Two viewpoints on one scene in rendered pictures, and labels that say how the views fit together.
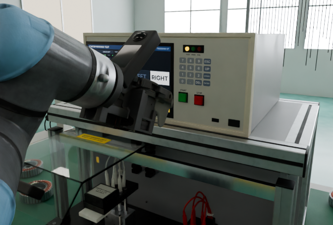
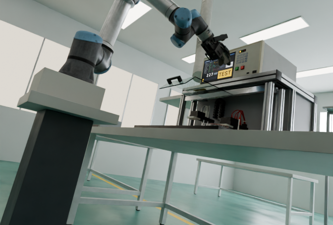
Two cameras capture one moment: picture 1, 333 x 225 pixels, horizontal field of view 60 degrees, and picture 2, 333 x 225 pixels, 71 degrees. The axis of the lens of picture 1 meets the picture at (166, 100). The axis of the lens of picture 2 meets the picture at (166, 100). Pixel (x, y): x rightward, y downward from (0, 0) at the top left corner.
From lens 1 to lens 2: 0.99 m
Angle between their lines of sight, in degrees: 37
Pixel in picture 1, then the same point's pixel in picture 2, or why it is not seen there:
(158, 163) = (223, 92)
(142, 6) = not seen: hidden behind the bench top
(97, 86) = (207, 31)
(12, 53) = (194, 13)
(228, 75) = (253, 55)
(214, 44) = (249, 47)
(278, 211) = (266, 92)
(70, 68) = (202, 23)
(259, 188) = (260, 87)
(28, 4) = (169, 115)
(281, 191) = (267, 84)
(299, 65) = not seen: outside the picture
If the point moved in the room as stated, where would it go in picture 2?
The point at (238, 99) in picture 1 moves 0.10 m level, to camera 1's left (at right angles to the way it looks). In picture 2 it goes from (256, 62) to (237, 62)
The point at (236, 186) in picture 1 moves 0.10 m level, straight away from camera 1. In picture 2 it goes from (251, 89) to (258, 96)
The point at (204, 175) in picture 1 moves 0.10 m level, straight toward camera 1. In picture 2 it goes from (240, 90) to (235, 83)
